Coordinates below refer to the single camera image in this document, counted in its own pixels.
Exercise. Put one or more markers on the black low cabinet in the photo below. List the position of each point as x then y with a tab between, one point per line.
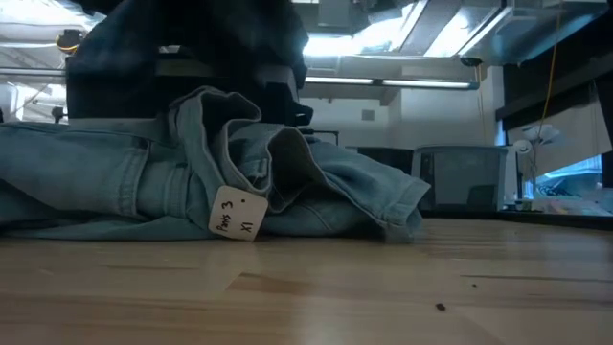
385	160

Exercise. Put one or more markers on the black thin stand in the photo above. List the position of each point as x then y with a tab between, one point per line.
58	114

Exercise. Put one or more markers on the white handwritten paper tag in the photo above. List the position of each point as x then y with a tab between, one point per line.
237	213

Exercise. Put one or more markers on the light blue denim jeans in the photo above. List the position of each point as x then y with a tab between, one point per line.
72	167

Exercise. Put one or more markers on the ceiling light tube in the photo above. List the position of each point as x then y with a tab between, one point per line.
421	84

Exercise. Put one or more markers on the white floor lamp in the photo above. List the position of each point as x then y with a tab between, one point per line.
522	146

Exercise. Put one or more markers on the blue plaid flannel shirt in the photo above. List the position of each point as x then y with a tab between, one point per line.
120	48

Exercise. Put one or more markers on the grey white office chair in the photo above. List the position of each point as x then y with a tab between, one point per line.
460	172

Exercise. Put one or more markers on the black dome security camera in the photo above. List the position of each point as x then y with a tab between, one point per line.
471	62

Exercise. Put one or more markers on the navy white striped fabric bin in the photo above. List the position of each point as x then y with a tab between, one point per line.
201	68

